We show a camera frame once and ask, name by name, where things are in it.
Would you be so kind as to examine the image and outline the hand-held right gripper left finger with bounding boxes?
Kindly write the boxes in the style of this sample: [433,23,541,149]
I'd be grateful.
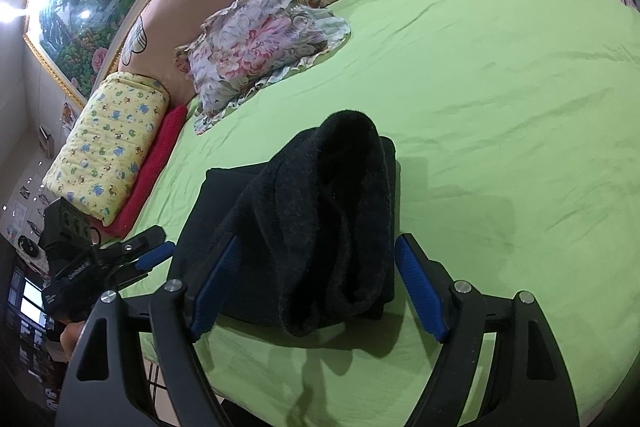
[54,234,241,427]

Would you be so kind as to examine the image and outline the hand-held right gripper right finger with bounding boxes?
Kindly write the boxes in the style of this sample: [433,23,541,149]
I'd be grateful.
[394,233,581,427]

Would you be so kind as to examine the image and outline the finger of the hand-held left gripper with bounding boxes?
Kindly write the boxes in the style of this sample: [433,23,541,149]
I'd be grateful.
[112,241,176,284]
[102,226,167,260]

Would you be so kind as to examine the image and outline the black pants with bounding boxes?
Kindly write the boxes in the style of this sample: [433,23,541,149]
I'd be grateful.
[177,109,398,339]

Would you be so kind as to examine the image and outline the person's left hand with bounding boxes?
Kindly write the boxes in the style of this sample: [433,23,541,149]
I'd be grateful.
[60,321,85,364]

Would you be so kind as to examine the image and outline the red blanket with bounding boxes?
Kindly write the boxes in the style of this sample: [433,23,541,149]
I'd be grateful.
[102,105,188,239]

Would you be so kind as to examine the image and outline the yellow printed quilt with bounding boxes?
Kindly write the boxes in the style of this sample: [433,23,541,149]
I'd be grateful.
[41,72,171,228]

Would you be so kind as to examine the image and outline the green bed sheet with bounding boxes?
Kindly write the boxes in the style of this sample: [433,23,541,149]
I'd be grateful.
[117,0,640,427]

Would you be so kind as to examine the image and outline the floral ruffled cloth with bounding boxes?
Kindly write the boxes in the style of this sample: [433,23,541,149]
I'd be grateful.
[174,0,352,136]

